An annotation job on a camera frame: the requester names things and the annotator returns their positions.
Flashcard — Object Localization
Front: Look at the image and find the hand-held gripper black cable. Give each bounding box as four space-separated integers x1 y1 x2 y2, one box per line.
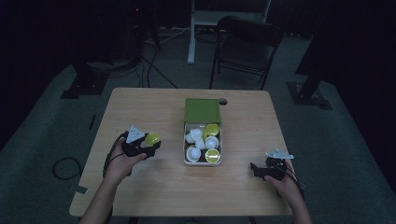
276 162 306 202
102 131 129 179

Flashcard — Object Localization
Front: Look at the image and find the coiled black cable loop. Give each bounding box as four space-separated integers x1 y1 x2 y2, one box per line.
51 156 84 181

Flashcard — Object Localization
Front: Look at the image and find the person's right hand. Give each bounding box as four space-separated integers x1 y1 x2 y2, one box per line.
262 161 303 207

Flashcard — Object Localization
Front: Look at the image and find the black stand base plate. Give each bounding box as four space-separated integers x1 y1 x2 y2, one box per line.
60 62 110 101
286 80 333 111

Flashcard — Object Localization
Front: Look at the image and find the green box with cups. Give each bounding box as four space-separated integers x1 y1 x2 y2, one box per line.
182 121 223 166

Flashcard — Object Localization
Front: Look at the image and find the black floor cable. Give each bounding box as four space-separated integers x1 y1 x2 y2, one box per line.
136 41 178 90

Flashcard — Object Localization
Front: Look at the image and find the right hand-held gripper black cable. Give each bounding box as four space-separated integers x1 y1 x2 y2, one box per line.
276 162 306 202

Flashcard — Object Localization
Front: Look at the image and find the yellow-green lidded coffee capsule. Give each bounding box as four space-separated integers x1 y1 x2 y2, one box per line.
205 148 221 164
144 132 162 147
205 122 220 137

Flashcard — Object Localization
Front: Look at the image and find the white desk frame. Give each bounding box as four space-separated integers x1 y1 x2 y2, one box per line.
187 0 272 65

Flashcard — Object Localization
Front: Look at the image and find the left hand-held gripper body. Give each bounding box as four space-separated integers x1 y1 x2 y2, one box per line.
120 125 150 159

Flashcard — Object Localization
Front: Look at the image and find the black folding chair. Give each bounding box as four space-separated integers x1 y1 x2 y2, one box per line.
208 15 285 91

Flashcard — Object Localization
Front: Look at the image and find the white floor cable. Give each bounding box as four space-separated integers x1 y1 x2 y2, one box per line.
145 27 191 45

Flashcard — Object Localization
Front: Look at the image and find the person's left hand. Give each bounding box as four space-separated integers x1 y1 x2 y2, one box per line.
103 145 148 189

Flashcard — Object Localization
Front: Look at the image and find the left hand-held gripper black cable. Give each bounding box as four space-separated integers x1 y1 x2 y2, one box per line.
102 131 129 179

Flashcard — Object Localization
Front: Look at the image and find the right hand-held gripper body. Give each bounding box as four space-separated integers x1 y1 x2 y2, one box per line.
263 148 295 182

